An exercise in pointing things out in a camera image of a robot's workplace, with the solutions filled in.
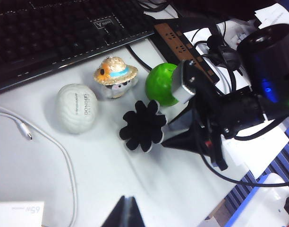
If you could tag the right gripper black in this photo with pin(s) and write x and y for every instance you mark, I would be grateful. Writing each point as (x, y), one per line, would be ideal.
(236, 113)

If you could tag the white charger adapter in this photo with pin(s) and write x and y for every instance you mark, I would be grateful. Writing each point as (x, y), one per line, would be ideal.
(17, 212)

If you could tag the black mechanical keyboard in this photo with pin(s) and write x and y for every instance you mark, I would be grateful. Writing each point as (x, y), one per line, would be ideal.
(40, 35)

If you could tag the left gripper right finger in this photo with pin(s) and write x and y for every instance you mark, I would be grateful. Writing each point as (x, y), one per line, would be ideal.
(132, 215)

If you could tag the green apple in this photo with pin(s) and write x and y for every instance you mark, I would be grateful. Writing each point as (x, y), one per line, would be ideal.
(158, 85)

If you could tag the white brain stress ball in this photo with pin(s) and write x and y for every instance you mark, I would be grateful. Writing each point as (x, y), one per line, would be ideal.
(73, 108)

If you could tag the blue ribbed board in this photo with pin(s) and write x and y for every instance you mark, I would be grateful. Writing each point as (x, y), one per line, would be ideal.
(236, 201)

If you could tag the grey black octopus plush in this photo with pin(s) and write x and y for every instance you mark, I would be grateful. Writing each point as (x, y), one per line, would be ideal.
(142, 125)

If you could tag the brown black power strip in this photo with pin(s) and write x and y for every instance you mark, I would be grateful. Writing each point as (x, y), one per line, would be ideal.
(172, 37)

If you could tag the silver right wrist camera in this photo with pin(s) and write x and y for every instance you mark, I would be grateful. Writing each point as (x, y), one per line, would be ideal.
(181, 85)

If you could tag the penguin plush with straw hat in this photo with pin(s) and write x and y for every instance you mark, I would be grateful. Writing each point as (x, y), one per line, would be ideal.
(113, 71)

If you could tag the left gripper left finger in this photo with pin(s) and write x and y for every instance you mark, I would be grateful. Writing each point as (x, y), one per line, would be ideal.
(119, 215)

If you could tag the white paper sheet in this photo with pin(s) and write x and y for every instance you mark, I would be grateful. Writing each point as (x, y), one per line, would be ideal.
(253, 151)

